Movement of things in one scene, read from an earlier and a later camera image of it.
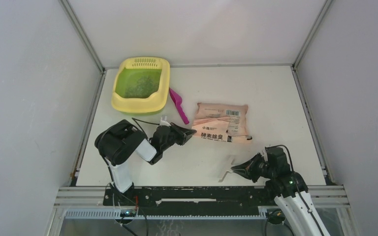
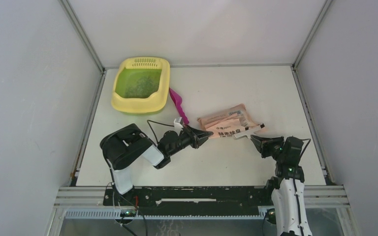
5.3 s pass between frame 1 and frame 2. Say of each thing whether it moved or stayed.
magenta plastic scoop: stayed
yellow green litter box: stayed
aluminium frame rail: stayed
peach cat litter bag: moved
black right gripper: moved
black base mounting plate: stayed
